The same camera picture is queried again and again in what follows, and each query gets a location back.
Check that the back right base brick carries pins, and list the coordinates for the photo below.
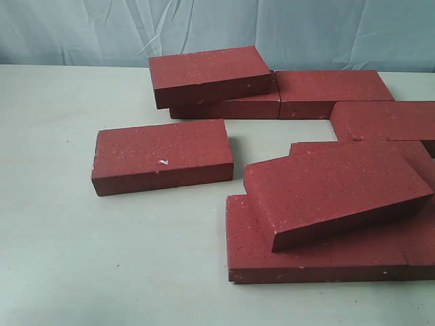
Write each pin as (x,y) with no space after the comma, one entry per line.
(311,95)

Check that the back left base brick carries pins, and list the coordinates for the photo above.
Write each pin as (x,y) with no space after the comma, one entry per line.
(261,107)

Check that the middle row red brick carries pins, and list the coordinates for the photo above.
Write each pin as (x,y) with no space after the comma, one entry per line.
(412,151)

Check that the front right base brick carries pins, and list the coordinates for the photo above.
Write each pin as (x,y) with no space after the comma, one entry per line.
(416,238)

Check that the front left base brick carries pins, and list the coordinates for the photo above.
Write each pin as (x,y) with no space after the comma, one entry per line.
(368,255)

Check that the blue-grey backdrop cloth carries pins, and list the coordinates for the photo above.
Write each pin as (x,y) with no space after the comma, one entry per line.
(381,35)

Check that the base brick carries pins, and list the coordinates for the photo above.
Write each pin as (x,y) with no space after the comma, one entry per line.
(311,95)
(368,255)
(261,107)
(416,238)

